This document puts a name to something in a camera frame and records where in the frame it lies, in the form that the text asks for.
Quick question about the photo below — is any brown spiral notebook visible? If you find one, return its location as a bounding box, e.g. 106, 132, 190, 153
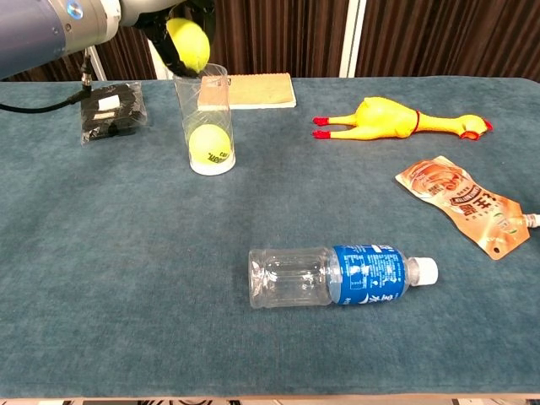
197, 72, 297, 112

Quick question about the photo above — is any dark brown curtain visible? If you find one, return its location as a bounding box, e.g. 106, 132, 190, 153
3, 0, 540, 84

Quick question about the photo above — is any clear cup with ball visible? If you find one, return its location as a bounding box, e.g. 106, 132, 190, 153
172, 62, 236, 176

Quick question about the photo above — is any orange drink pouch with spout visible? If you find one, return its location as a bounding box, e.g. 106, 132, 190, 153
394, 154, 540, 262

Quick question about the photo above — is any clear water bottle blue label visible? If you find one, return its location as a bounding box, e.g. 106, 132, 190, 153
247, 243, 440, 311

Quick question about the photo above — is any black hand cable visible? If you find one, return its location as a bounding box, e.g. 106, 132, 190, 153
0, 46, 93, 115

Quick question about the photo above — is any wide white frame post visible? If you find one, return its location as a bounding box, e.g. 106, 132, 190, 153
152, 51, 176, 80
338, 0, 368, 79

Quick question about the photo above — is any thin grey frame post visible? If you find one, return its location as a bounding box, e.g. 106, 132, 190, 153
85, 45, 108, 82

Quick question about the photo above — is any yellow tennis ball black print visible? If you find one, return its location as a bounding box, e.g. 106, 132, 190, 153
187, 122, 235, 166

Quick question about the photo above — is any black item in clear bag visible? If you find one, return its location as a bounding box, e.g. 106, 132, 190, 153
79, 81, 149, 147

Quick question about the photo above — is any yellow rubber chicken toy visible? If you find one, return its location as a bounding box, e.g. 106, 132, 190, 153
311, 95, 494, 142

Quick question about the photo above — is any blue felt table mat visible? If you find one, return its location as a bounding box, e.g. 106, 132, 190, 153
0, 75, 540, 400

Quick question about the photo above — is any plain yellow tennis ball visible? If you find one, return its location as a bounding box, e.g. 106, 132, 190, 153
165, 17, 212, 73

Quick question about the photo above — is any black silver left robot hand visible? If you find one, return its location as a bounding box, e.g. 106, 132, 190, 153
120, 0, 214, 79

